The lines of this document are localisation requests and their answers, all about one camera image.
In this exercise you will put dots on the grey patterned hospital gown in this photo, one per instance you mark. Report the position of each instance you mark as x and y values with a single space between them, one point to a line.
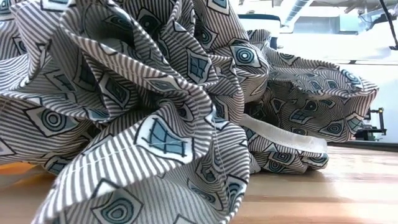
124 93

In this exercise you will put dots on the navy fabric storage bin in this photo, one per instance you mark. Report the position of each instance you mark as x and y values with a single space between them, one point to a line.
258 16

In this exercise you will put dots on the silver ceiling duct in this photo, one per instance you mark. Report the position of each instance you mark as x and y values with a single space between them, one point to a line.
297 11

